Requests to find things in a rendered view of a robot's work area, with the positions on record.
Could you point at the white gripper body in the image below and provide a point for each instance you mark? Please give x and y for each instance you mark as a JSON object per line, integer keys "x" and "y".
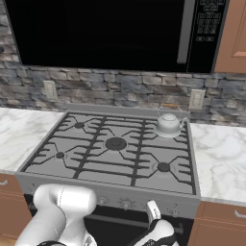
{"x": 153, "y": 209}

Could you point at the black microwave oven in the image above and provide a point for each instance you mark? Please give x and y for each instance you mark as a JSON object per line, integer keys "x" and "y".
{"x": 96, "y": 32}

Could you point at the brown wooden drawer front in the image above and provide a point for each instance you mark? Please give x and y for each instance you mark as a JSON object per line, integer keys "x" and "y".
{"x": 221, "y": 213}
{"x": 12, "y": 208}

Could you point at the black oven door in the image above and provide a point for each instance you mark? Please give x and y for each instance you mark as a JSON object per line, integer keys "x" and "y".
{"x": 115, "y": 232}

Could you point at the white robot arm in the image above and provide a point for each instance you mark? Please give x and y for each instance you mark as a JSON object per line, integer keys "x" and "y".
{"x": 64, "y": 208}

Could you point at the brown wooden cupboard door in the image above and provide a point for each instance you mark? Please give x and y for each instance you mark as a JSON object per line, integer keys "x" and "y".
{"x": 221, "y": 235}
{"x": 232, "y": 35}

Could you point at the grey stove knob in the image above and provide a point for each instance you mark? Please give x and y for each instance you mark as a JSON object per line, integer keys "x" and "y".
{"x": 125, "y": 203}
{"x": 173, "y": 211}
{"x": 103, "y": 201}

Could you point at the white wall outlet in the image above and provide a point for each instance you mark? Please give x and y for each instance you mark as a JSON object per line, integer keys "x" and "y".
{"x": 50, "y": 90}
{"x": 196, "y": 99}

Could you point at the grey gas hob stove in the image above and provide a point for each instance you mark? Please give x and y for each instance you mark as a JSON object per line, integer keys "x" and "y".
{"x": 115, "y": 144}

